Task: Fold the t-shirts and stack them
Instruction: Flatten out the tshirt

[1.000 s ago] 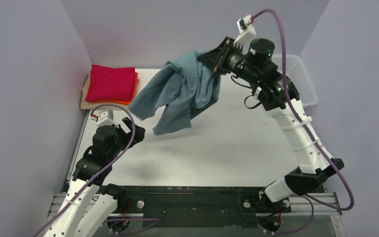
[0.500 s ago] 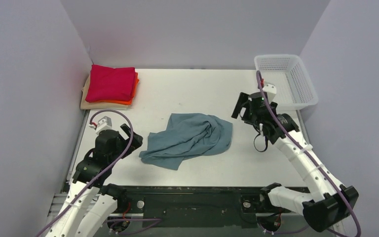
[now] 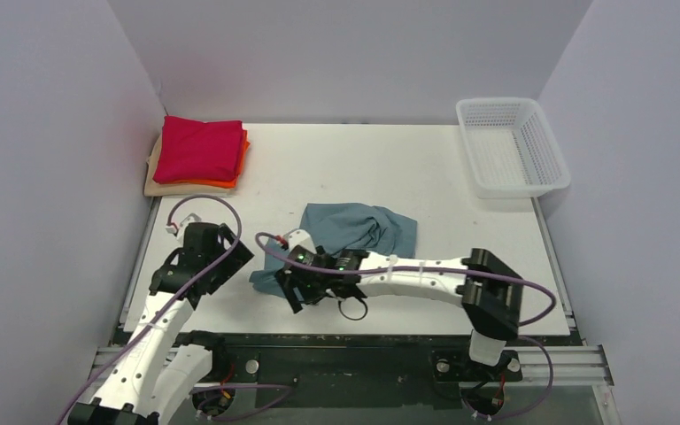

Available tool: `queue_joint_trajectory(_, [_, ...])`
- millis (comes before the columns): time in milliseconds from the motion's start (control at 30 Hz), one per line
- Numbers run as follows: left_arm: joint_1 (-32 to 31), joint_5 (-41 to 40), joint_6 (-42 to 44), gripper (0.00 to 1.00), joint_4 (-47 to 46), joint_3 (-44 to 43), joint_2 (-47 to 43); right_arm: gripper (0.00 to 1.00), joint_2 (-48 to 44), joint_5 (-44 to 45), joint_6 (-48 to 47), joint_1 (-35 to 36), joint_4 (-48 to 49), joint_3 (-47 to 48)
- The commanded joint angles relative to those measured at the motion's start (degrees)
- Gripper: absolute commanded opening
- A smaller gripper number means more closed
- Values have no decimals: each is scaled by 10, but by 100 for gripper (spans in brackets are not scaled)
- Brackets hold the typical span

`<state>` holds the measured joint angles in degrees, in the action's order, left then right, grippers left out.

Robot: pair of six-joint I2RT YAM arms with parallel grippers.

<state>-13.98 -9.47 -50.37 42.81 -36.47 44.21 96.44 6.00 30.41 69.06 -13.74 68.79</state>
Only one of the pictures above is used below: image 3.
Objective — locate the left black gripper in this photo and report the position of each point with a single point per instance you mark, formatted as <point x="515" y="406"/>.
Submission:
<point x="237" y="254"/>

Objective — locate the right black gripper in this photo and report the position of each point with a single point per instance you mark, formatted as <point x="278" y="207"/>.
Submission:
<point x="292" y="282"/>

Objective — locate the blue-grey t shirt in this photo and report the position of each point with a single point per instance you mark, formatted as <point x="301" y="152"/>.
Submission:
<point x="358" y="226"/>

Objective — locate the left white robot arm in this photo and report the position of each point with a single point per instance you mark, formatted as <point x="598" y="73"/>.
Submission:
<point x="142" y="387"/>

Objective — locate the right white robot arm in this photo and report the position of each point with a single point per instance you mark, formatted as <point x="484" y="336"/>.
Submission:
<point x="482" y="284"/>

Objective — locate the folded orange t shirt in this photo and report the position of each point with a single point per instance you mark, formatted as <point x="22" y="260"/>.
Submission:
<point x="231" y="184"/>

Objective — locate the folded beige t shirt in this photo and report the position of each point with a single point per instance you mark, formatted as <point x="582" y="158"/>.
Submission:
<point x="154" y="189"/>

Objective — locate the folded magenta t shirt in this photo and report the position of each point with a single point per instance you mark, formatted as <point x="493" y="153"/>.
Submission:
<point x="193" y="149"/>

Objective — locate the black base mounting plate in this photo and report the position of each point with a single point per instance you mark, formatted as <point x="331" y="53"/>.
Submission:
<point x="456" y="374"/>

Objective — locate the white plastic basket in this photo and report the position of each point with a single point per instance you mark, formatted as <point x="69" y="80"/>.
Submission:
<point x="510" y="147"/>

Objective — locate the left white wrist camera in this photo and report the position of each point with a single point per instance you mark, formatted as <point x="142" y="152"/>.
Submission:
<point x="180" y="223"/>

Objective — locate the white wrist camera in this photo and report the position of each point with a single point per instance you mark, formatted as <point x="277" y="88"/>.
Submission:
<point x="297" y="242"/>
<point x="180" y="223"/>

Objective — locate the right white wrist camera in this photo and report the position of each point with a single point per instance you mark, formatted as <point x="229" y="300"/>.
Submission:
<point x="297" y="242"/>

